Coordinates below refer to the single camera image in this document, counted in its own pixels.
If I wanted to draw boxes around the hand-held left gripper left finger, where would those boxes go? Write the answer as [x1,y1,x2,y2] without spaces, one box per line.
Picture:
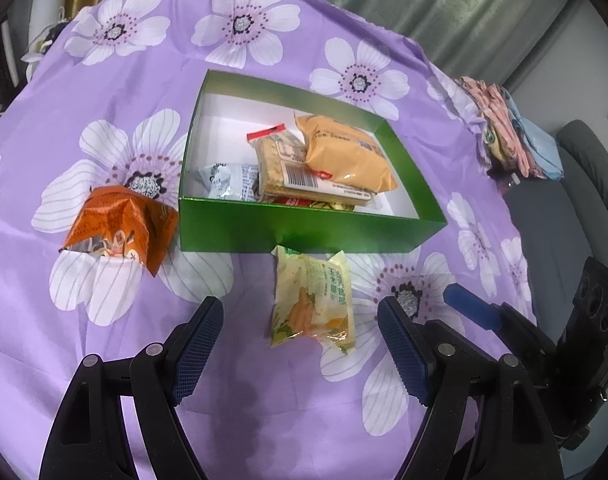
[39,296,225,480]

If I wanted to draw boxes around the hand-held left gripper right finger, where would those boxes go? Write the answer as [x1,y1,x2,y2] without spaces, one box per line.
[377,297,567,480]

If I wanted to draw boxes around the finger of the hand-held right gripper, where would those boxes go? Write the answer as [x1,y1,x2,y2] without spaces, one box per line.
[444,282,559,385]

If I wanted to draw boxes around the pale green snack packet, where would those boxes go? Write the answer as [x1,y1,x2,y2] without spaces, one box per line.
[270,245,357,352]

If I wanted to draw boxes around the green cardboard box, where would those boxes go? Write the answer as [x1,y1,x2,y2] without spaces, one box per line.
[178,70,449,253]

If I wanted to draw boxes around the orange-brown snack packet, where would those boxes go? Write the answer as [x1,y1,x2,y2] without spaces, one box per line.
[59,185,179,277]

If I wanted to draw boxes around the small white snack packet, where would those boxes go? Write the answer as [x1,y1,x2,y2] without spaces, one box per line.
[193,162,259,202]

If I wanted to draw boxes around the red snack packet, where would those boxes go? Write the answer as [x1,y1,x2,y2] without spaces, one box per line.
[264,194,357,212]

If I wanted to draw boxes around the yellow-orange snack packet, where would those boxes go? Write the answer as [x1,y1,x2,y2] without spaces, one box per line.
[294,112,399,196]

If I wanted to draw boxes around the beige cracker packet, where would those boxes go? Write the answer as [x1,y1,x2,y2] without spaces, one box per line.
[248,124,377,206]

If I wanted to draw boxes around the light blue cloth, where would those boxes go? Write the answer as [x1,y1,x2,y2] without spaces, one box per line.
[508,100,564,181]

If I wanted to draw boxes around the grey chair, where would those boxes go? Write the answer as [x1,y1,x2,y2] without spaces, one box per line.
[504,120,608,301]

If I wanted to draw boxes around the pink patterned cloth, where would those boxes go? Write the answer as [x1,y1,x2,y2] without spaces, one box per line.
[458,76,527,177]

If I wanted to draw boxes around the purple floral cloth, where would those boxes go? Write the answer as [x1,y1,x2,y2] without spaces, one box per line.
[0,0,539,480]

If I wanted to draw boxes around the grey curtain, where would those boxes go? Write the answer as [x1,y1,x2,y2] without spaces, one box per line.
[264,0,589,86]

